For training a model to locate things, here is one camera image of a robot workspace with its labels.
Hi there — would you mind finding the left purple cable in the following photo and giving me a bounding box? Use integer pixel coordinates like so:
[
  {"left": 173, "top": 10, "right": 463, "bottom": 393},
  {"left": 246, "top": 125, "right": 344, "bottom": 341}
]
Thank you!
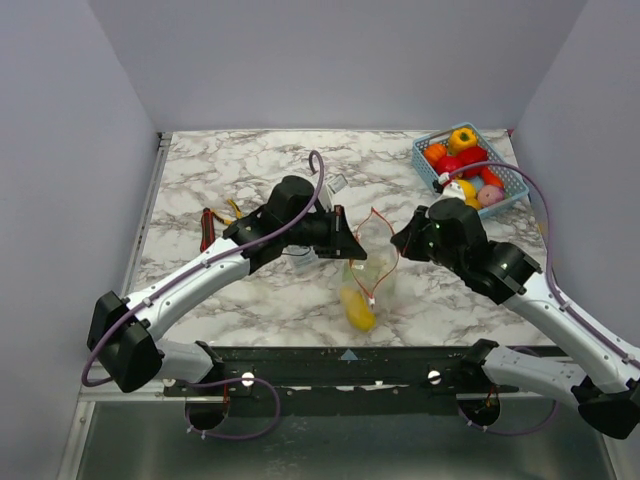
[{"left": 81, "top": 149, "right": 325, "bottom": 388}]

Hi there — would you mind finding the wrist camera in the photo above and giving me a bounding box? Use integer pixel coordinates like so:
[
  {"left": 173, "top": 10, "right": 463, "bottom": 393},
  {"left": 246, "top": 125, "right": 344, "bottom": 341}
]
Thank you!
[
  {"left": 318, "top": 174, "right": 348, "bottom": 211},
  {"left": 433, "top": 172, "right": 466, "bottom": 201}
]

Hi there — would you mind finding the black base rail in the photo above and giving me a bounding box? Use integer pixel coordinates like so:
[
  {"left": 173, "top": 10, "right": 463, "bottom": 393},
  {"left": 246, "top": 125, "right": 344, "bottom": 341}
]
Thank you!
[{"left": 164, "top": 339, "right": 497, "bottom": 417}]

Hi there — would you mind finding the yellow toy orange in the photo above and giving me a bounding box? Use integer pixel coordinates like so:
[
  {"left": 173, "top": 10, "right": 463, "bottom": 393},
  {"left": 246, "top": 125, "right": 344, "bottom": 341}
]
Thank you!
[{"left": 465, "top": 198, "right": 483, "bottom": 211}]

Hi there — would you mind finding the orange toy pumpkin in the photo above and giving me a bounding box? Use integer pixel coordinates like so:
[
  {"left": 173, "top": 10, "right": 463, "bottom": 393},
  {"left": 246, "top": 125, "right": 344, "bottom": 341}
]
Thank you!
[{"left": 423, "top": 143, "right": 447, "bottom": 168}]

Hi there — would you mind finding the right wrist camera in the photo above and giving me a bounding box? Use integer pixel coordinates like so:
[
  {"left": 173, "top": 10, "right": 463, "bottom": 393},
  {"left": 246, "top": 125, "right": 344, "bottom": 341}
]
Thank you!
[{"left": 433, "top": 172, "right": 466, "bottom": 201}]

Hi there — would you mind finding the pink toy onion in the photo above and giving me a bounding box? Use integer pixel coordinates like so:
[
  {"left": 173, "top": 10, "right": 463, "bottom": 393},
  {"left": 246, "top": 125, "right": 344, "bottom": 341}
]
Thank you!
[{"left": 476, "top": 185, "right": 505, "bottom": 208}]

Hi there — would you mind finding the red black utility knife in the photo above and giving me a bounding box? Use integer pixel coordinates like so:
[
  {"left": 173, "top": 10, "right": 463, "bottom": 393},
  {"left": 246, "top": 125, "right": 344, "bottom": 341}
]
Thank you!
[{"left": 200, "top": 208, "right": 215, "bottom": 253}]

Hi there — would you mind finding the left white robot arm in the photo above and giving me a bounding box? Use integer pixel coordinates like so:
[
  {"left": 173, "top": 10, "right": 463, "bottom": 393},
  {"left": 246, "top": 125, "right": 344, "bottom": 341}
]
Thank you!
[{"left": 87, "top": 175, "right": 367, "bottom": 395}]

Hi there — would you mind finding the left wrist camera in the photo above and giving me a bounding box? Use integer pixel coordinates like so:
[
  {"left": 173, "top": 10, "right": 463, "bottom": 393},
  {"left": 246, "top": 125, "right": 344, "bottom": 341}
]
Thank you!
[{"left": 318, "top": 174, "right": 348, "bottom": 211}]

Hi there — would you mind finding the yellow toy lemon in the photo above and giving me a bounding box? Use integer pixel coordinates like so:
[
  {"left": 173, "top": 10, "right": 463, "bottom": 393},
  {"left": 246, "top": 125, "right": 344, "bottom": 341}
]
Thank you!
[{"left": 456, "top": 179, "right": 477, "bottom": 199}]

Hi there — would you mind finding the yellow toy corn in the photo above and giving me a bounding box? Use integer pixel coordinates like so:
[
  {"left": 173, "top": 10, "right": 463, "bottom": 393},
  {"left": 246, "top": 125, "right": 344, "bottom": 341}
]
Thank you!
[{"left": 340, "top": 287, "right": 376, "bottom": 332}]

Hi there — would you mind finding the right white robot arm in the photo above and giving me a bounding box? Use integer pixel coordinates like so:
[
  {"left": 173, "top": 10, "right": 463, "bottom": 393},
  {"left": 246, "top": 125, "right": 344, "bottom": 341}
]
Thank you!
[{"left": 391, "top": 198, "right": 639, "bottom": 440}]

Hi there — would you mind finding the clear zip top bag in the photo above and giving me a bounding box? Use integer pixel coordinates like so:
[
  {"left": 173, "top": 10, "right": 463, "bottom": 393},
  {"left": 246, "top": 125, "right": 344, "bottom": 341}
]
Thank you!
[{"left": 338, "top": 208, "right": 399, "bottom": 332}]

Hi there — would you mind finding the yellow toy bell pepper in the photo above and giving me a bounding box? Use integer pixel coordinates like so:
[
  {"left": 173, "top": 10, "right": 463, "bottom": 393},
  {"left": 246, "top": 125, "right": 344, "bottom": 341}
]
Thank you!
[{"left": 447, "top": 127, "right": 477, "bottom": 156}]

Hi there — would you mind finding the blue plastic basket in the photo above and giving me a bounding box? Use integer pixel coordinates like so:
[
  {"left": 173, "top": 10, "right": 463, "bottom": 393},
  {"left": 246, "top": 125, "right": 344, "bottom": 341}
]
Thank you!
[{"left": 411, "top": 121, "right": 530, "bottom": 221}]

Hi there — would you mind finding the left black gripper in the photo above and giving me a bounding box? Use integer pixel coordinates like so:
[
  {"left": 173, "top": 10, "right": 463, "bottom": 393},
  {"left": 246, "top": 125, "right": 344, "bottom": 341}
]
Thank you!
[{"left": 283, "top": 206, "right": 368, "bottom": 260}]

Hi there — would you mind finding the red toy bell pepper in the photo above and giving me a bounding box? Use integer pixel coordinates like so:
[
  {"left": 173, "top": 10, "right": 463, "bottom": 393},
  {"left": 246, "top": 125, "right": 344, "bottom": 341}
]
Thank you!
[{"left": 456, "top": 146, "right": 488, "bottom": 179}]

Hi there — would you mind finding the red toy apple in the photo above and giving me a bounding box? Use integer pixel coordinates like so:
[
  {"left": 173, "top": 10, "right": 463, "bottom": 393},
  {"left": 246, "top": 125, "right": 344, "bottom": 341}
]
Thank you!
[{"left": 434, "top": 155, "right": 464, "bottom": 175}]

